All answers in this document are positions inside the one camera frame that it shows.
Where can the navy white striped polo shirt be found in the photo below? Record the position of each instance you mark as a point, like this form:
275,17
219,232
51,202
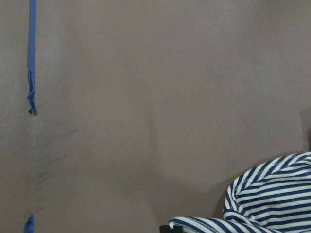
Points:
274,197

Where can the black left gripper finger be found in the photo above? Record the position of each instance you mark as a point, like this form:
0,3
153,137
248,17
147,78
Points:
168,229

